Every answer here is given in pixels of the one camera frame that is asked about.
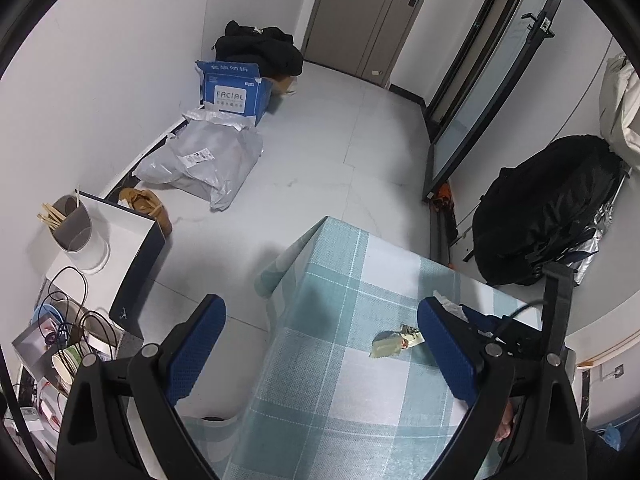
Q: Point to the white shoebox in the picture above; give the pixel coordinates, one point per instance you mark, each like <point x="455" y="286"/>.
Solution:
<point x="125" y="245"/>

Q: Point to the blue cardboard box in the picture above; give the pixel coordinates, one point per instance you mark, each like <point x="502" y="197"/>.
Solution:
<point x="230" y="95"/>

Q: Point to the small snack wrapper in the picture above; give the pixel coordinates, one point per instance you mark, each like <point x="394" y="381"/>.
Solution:
<point x="390" y="346"/>

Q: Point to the silver folding umbrella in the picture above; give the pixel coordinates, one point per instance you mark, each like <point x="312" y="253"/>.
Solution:
<point x="595" y="240"/>

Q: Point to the white fabric bag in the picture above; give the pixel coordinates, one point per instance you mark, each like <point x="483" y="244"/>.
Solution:
<point x="622" y="120"/>

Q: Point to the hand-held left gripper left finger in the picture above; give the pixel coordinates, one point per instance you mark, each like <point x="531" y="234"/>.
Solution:
<point x="195" y="350"/>

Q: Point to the wall socket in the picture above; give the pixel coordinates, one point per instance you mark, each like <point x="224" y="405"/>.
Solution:
<point x="614" y="371"/>

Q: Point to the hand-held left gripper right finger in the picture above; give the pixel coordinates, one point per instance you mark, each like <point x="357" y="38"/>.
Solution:
<point x="445" y="350"/>

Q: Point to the brown cardboard box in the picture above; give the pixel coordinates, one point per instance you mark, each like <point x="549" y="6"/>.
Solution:
<point x="282" y="85"/>

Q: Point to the black clothes pile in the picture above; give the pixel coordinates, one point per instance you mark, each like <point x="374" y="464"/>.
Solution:
<point x="260" y="52"/>

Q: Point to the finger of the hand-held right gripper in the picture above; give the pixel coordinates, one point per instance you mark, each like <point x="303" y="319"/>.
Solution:
<point x="480" y="320"/>

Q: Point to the white bowl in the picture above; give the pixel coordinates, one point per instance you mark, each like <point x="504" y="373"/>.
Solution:
<point x="62" y="367"/>

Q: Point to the small white tissue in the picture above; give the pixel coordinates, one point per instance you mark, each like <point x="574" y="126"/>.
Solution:
<point x="450" y="305"/>

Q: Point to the black framed glass door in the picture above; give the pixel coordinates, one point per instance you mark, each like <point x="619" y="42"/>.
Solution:
<point x="480" y="100"/>

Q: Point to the grey plastic mailer bag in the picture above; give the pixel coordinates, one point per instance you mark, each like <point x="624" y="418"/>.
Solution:
<point x="200" y="160"/>

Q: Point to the black backpack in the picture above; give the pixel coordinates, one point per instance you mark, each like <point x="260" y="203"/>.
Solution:
<point x="540" y="210"/>

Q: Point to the bundle of wooden chopsticks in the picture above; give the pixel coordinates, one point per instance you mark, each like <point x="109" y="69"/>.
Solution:
<point x="50" y="217"/>

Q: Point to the grey box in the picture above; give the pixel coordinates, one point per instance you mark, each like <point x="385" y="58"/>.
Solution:
<point x="30" y="350"/>

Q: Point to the orange black tool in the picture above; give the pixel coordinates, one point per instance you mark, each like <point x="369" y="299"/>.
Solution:
<point x="442" y="200"/>

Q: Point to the grey brown door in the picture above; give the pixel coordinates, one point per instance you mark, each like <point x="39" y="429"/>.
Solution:
<point x="360" y="20"/>

